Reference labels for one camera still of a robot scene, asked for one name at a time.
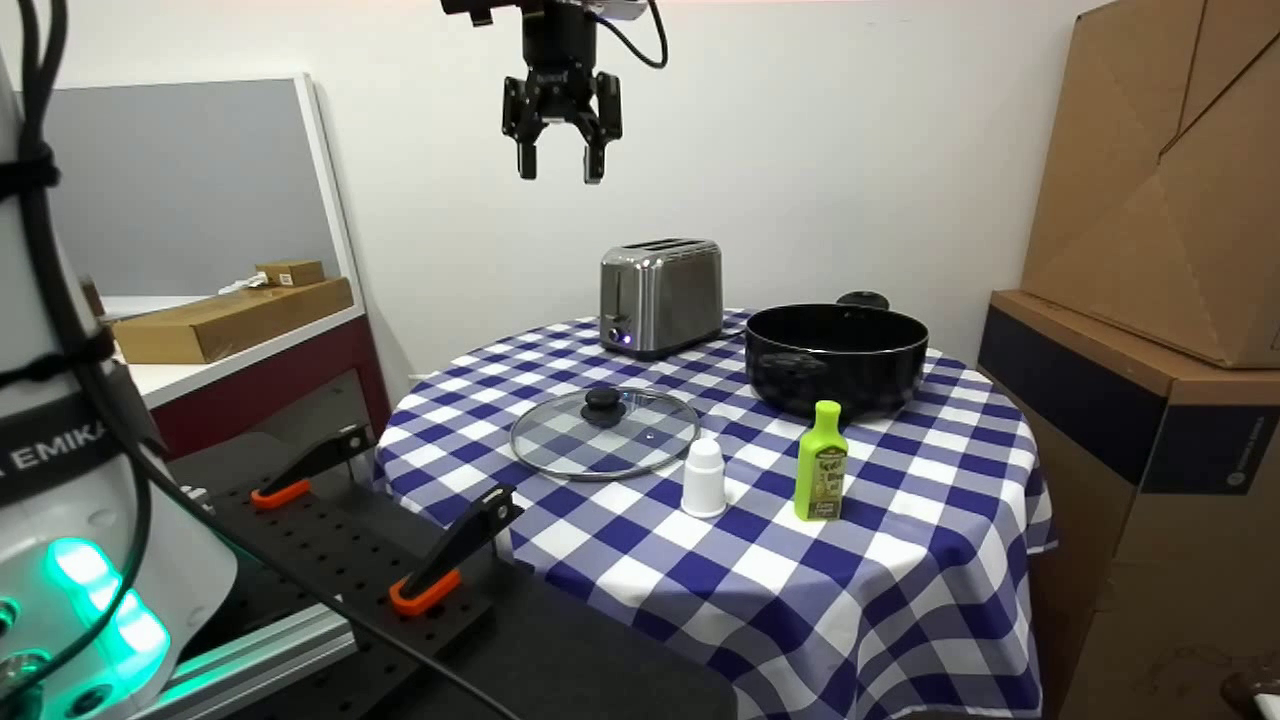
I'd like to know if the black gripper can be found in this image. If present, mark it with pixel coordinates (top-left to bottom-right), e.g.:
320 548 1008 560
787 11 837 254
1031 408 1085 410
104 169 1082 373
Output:
500 9 629 188

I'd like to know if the silver two-slot toaster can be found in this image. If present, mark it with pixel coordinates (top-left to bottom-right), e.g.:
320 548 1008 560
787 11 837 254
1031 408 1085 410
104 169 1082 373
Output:
596 234 727 359

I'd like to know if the small cardboard piece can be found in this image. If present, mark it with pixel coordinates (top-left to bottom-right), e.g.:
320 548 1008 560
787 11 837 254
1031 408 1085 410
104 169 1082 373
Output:
251 254 333 290

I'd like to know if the glass lid with black knob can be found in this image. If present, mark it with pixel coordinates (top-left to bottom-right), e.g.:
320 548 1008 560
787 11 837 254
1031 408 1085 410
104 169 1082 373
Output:
508 378 704 484

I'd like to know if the black cooking pot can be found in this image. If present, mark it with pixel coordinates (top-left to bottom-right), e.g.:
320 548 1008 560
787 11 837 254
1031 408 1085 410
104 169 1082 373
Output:
741 287 931 426

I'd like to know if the cabinet white top red front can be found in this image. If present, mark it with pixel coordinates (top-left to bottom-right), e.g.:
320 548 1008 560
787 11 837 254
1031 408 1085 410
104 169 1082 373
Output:
96 290 398 462

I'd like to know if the small white plastic bottle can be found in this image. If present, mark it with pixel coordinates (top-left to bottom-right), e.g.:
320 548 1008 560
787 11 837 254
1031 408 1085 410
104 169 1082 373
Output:
681 430 732 520

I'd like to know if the flat long cardboard box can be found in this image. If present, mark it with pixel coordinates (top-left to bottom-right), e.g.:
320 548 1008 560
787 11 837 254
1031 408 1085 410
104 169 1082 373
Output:
114 272 355 369

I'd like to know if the black orange spring clamp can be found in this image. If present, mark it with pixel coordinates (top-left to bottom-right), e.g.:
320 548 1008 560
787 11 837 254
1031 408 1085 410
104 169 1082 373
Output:
247 420 381 514
386 484 528 622

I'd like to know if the green plastic bottle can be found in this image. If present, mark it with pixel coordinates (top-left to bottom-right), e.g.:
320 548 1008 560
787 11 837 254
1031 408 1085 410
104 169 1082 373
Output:
792 395 851 523

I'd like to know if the blue white checkered tablecloth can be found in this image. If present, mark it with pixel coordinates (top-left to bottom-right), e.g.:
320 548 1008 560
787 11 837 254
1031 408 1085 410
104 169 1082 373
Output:
371 311 1057 720

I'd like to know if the large plain cardboard box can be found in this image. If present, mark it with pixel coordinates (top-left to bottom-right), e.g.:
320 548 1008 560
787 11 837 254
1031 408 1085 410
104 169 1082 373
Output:
1022 0 1280 373

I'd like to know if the cardboard box with black band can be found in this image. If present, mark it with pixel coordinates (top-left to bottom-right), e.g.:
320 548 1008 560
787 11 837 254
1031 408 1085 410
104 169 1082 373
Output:
977 287 1280 720

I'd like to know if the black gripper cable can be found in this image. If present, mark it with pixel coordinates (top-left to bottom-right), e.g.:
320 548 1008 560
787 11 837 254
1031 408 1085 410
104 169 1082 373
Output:
594 0 673 70

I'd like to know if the grey board with white frame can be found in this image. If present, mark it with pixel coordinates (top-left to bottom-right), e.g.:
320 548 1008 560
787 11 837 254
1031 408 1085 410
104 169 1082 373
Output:
45 70 364 302

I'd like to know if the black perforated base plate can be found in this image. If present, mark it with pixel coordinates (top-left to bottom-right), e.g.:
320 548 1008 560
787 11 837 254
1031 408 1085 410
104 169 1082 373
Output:
171 425 536 720

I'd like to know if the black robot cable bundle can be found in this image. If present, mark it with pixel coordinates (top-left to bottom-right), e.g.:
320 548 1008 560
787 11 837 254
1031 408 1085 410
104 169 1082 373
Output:
0 0 523 720

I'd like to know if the aluminium profile rail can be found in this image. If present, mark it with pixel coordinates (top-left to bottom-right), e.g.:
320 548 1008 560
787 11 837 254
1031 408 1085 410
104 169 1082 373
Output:
131 594 364 720

